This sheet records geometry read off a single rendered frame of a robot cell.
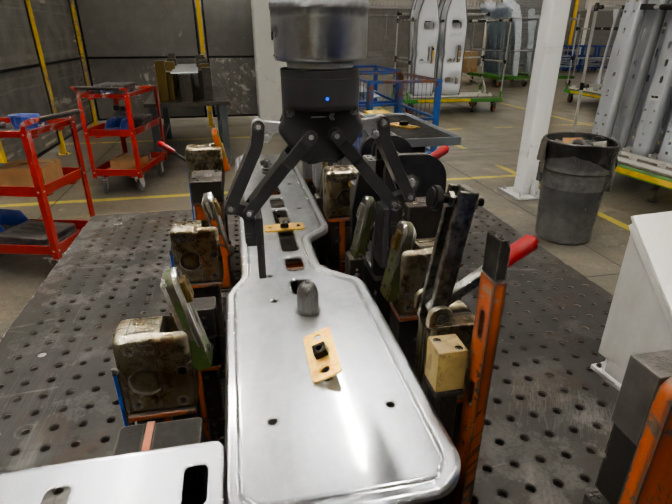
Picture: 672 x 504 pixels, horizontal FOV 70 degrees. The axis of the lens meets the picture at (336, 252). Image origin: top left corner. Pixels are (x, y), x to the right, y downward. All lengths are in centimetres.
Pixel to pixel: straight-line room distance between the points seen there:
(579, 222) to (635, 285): 268
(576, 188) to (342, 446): 327
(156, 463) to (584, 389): 90
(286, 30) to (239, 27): 784
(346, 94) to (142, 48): 796
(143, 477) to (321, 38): 42
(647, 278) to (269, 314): 71
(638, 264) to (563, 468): 41
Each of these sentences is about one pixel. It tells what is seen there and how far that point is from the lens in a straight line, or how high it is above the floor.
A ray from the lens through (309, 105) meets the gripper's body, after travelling 46.
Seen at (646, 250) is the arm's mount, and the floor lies 101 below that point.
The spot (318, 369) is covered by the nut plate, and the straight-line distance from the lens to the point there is 59.
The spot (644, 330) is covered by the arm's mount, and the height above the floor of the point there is 85.
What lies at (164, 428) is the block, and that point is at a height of 98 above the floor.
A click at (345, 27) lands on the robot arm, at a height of 138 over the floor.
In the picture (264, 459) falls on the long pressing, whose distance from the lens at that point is 51.
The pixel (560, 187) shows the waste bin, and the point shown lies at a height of 42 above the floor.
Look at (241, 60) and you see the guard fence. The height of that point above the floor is 99.
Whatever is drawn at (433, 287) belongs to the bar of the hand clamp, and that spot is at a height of 108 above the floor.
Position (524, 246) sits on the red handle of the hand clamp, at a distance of 62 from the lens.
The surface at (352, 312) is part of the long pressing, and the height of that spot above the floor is 100.
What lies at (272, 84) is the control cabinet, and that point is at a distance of 753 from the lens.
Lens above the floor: 137
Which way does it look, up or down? 24 degrees down
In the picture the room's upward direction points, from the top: straight up
